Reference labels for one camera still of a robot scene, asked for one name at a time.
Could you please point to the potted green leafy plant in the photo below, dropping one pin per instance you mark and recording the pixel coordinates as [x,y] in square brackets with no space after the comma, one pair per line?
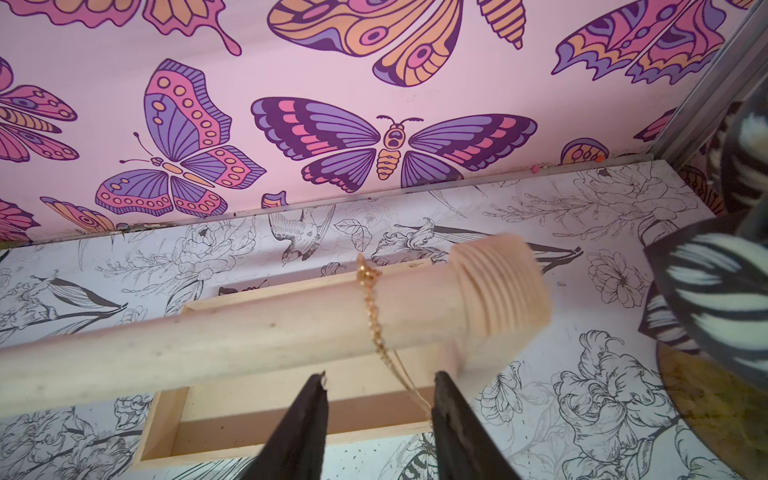
[707,308]

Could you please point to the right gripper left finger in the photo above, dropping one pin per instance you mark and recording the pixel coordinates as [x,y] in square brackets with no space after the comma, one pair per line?
[295,450]

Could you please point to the metal cage frame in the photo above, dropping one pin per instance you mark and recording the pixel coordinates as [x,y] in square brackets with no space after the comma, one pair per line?
[739,67]

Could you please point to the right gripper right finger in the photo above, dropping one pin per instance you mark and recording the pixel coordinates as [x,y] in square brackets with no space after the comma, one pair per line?
[464,450]

